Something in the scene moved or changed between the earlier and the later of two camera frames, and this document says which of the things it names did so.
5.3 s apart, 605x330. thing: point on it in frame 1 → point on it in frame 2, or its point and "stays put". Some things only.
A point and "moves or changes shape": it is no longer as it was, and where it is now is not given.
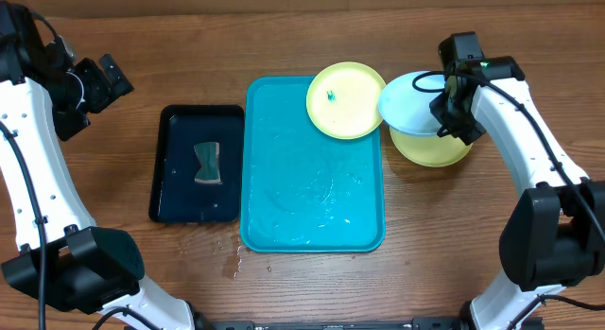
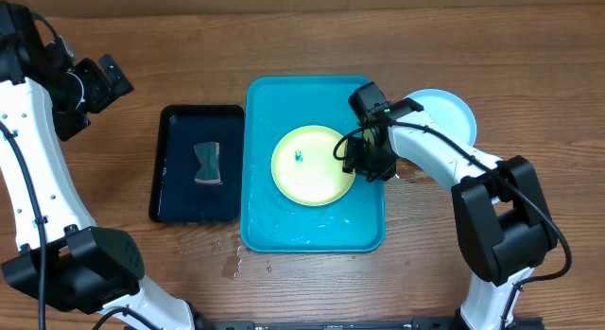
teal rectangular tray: [303, 191] stays put
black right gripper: [441, 114] → [357, 163]
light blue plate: [404, 101] moves or changes shape
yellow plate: [343, 100] → [304, 167]
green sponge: [208, 155] stays put
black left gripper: [106, 89] stays put
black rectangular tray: [176, 197] stays put
